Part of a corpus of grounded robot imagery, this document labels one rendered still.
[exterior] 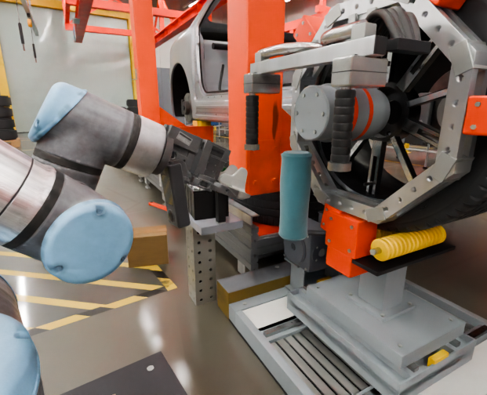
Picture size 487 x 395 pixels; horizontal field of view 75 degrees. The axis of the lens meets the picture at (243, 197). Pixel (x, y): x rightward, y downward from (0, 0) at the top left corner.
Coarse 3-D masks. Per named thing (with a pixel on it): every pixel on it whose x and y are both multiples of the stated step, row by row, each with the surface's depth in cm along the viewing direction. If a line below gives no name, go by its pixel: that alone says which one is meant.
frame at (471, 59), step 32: (352, 0) 78; (384, 0) 71; (416, 0) 65; (320, 32) 89; (448, 32) 60; (480, 64) 58; (448, 96) 62; (448, 128) 63; (320, 160) 104; (448, 160) 63; (320, 192) 98; (416, 192) 70
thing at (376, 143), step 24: (432, 48) 75; (408, 72) 79; (408, 96) 81; (432, 96) 75; (408, 120) 81; (360, 144) 95; (384, 144) 89; (432, 144) 76; (360, 168) 109; (408, 168) 83; (360, 192) 96; (384, 192) 98
